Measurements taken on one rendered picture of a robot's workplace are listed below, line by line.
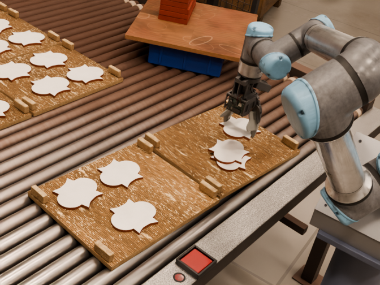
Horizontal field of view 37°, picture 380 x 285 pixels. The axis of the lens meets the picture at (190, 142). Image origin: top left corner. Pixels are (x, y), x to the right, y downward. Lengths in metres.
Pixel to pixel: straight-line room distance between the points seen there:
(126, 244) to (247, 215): 0.38
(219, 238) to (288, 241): 1.46
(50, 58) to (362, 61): 1.36
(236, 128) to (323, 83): 0.68
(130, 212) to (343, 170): 0.57
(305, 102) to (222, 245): 0.55
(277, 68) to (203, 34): 0.89
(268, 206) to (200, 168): 0.24
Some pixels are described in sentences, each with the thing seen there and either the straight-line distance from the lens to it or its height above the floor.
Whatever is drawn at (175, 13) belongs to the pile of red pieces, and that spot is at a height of 1.08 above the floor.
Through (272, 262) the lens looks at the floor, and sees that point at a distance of 2.84.
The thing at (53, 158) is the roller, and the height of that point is 0.92.
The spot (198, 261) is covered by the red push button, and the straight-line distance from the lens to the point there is 1.45.
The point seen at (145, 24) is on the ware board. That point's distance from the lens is 2.35.
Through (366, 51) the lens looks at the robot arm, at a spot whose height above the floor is 1.54.
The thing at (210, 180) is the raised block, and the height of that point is 0.96.
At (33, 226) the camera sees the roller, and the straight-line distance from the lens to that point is 1.52.
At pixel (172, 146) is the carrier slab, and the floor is 0.94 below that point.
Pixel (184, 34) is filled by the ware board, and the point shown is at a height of 1.04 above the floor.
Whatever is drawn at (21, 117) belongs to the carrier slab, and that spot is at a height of 0.94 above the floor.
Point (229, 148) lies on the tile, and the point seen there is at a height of 0.95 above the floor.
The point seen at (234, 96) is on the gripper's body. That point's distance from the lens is 1.66.
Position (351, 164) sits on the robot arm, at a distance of 1.34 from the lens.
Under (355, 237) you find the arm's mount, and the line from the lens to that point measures 1.71.
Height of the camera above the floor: 1.97
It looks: 34 degrees down
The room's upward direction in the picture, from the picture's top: 10 degrees clockwise
